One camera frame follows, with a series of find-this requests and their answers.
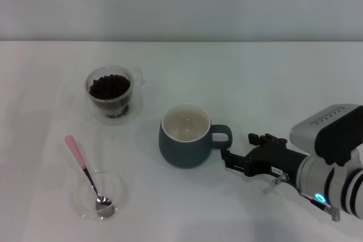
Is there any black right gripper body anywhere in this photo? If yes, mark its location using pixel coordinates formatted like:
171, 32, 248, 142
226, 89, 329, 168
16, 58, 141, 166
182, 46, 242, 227
243, 143, 309, 178

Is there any dark green ceramic mug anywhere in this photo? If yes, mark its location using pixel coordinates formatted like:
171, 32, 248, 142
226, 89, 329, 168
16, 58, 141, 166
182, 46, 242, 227
158, 103, 234, 169

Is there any clear glass saucer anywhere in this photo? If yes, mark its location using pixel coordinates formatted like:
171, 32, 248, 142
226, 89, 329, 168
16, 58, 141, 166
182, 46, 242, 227
73, 170, 128, 223

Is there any pink-handled metal spoon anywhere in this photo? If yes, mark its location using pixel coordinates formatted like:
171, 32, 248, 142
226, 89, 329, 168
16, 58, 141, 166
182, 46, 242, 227
64, 135, 113, 208

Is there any metal wrist connector white tube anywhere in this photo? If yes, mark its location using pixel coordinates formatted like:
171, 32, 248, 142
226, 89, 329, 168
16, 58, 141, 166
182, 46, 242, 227
262, 172, 290, 195

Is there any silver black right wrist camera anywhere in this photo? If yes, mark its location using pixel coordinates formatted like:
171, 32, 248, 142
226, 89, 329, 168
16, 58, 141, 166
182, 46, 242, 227
289, 103, 363, 166

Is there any grey wrist cable plug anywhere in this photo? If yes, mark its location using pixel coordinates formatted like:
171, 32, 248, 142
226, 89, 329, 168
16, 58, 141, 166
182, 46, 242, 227
307, 193, 341, 222

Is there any clear double-wall glass cup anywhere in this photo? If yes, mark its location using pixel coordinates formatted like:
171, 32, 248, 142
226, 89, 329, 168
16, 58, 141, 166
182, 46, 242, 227
84, 65, 146, 126

